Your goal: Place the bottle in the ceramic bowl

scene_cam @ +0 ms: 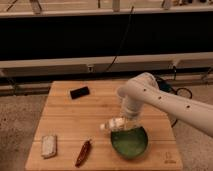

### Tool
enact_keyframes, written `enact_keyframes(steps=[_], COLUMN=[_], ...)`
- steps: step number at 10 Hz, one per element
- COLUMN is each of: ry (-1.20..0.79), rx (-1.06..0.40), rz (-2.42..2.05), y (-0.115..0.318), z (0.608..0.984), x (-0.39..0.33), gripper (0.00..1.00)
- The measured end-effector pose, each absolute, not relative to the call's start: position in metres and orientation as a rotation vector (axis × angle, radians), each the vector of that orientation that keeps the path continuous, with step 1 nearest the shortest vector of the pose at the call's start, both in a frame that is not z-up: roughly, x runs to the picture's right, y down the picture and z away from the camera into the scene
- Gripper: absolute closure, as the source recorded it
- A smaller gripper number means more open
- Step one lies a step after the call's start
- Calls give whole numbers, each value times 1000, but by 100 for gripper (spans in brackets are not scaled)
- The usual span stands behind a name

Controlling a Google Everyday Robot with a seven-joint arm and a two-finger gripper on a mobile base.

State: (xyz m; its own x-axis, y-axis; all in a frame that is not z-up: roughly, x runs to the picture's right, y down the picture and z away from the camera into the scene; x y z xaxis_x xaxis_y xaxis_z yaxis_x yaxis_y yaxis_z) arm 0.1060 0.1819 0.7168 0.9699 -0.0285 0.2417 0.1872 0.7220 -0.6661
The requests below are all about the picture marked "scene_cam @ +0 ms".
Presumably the red chili pepper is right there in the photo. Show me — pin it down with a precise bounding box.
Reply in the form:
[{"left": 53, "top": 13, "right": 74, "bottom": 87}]
[{"left": 75, "top": 140, "right": 92, "bottom": 167}]

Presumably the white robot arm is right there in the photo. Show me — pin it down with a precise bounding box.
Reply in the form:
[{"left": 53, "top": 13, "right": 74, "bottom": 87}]
[{"left": 117, "top": 72, "right": 213, "bottom": 137}]

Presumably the wooden cutting board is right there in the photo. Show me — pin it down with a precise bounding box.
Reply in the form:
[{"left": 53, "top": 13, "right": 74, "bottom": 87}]
[{"left": 25, "top": 80, "right": 183, "bottom": 171}]

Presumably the small black box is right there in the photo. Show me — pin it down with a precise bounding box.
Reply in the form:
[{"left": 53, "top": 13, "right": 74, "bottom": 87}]
[{"left": 70, "top": 86, "right": 90, "bottom": 99}]

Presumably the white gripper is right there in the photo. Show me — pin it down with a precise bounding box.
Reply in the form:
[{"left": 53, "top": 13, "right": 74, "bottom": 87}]
[{"left": 121, "top": 98, "right": 142, "bottom": 120}]

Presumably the white sponge block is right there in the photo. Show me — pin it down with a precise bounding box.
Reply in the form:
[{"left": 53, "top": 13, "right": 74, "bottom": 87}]
[{"left": 41, "top": 135, "right": 57, "bottom": 159}]

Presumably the green ceramic bowl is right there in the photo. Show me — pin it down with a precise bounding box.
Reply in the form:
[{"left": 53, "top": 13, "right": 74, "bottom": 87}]
[{"left": 110, "top": 127, "right": 148, "bottom": 160}]

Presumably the clear plastic bottle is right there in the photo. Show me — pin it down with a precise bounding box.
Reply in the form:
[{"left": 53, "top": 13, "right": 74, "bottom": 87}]
[{"left": 100, "top": 117, "right": 140, "bottom": 132}]

